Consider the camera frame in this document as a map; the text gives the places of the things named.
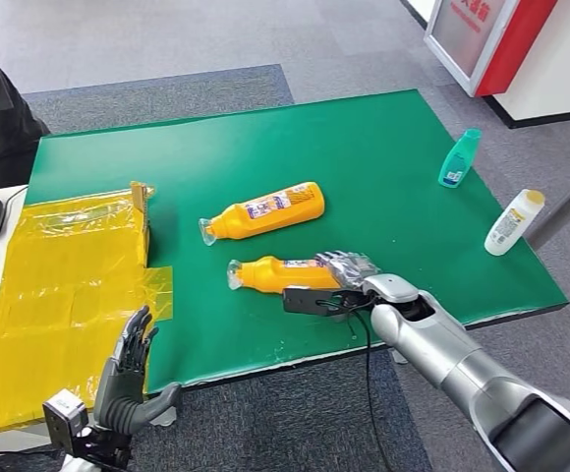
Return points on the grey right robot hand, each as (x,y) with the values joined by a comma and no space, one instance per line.
(351,268)

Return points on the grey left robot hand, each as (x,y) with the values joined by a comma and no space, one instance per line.
(120,397)

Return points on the orange bottle with clear cap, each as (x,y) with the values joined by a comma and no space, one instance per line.
(265,212)
(275,275)

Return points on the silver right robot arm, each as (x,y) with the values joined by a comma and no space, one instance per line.
(462,361)

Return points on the teal plastic bottle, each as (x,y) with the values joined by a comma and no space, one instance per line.
(458,159)

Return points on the white bottle with yellow cap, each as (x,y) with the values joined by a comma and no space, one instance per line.
(511,225)

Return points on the white table foot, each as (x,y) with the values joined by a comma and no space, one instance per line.
(165,417)
(398,356)

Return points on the green table cover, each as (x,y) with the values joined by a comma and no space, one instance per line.
(364,163)

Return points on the yellow taped cardboard box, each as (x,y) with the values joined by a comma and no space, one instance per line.
(59,293)

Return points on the red and white display stand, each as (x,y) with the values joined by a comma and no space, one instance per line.
(481,39)

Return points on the grey metal pole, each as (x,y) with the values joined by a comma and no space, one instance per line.
(565,205)

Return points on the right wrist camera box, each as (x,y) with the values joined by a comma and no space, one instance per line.
(309,301)

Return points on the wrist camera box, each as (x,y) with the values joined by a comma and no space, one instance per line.
(309,301)
(65,417)

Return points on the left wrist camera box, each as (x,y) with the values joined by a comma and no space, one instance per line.
(65,417)

